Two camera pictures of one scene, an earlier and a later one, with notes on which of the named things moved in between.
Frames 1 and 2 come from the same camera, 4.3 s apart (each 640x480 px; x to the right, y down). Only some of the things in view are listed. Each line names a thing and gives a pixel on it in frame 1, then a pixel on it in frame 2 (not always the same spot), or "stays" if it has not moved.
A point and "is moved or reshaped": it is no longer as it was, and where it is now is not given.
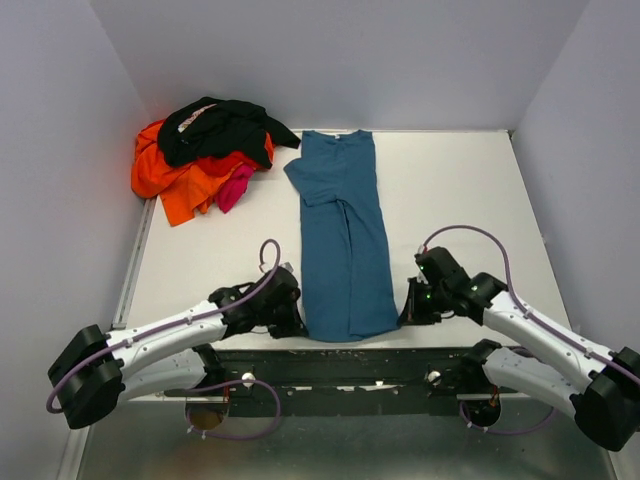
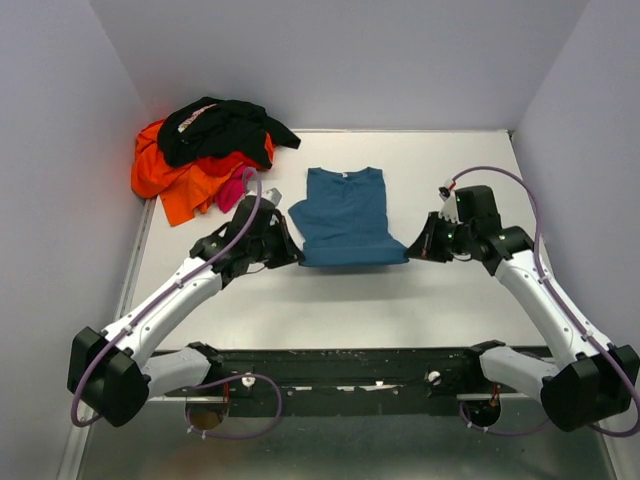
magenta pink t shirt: x=233 y=187 stays
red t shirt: x=221 y=167 stays
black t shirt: x=210 y=125 stays
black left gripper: x=294 y=326 -> x=289 y=253
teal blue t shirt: x=347 y=286 is moved or reshaped
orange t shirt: x=184 y=189 stays
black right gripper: x=413 y=313 -> x=426 y=246
